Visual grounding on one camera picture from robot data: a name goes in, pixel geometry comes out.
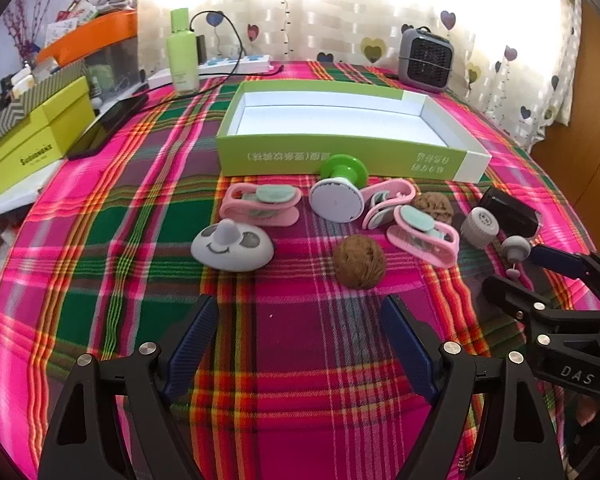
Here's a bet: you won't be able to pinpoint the brown walnut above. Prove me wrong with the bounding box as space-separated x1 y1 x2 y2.
333 236 388 291
412 191 455 223

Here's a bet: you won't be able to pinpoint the grey fan heater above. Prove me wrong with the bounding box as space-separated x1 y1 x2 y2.
397 25 456 93

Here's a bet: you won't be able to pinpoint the black charging cable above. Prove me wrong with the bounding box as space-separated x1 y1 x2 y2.
147 10 246 111

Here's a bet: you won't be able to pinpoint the light green bottle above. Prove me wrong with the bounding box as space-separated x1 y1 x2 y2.
166 8 201 93

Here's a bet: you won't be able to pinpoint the chevron striped box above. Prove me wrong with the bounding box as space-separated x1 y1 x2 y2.
0 57 88 158

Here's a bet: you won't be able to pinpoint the small round ribbed container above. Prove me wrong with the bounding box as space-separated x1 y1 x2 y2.
460 207 500 250

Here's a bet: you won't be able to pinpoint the black rectangular box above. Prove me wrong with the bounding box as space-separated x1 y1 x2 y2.
475 186 543 241

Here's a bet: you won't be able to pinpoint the pink plaid cloth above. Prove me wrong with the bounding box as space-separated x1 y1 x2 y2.
0 60 600 480

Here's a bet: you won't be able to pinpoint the black smartphone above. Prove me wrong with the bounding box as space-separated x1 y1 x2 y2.
67 92 151 160

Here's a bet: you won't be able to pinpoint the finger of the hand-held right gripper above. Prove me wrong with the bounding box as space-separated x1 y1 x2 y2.
532 246 600 307
482 275 600 346

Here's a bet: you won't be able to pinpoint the heart print curtain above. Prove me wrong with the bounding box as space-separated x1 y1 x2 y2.
137 0 583 146

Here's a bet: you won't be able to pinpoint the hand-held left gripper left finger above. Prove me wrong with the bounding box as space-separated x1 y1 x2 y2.
37 294 221 480

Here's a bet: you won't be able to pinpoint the green and white cardboard box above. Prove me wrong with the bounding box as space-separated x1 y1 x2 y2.
215 79 493 183

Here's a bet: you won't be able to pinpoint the printed cards and packets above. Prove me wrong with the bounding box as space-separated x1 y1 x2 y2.
45 2 98 46

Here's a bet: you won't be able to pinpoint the clear storage bin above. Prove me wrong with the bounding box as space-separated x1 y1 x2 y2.
82 37 141 101

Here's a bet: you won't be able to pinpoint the orange bin lid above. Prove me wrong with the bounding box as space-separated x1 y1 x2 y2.
35 10 140 66

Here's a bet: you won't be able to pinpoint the grey koala face gadget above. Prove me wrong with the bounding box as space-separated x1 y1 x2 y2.
190 219 275 273

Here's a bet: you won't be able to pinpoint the wooden wardrobe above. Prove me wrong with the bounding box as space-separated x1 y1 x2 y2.
530 0 600 211

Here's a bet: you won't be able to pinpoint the pink flower branches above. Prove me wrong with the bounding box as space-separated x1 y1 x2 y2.
2 0 56 56

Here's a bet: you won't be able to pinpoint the green handled round white gadget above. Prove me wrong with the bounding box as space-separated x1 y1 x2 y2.
308 154 368 223

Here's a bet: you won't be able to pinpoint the white side shelf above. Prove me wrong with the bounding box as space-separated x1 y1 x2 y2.
0 160 71 221

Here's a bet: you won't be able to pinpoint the small grey knob gadget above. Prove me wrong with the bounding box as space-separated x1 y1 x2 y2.
501 236 533 281

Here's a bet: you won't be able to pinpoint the lime green shoe box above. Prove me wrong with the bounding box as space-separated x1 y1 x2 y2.
0 76 98 198

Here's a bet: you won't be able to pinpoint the white and blue power strip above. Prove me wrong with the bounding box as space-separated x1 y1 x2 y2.
199 54 273 77

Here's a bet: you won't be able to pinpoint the pink clip with mint pad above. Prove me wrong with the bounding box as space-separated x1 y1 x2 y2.
220 182 303 228
386 205 462 267
362 180 418 231

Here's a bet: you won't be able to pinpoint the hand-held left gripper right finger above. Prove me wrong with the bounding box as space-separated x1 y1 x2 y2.
380 294 566 480

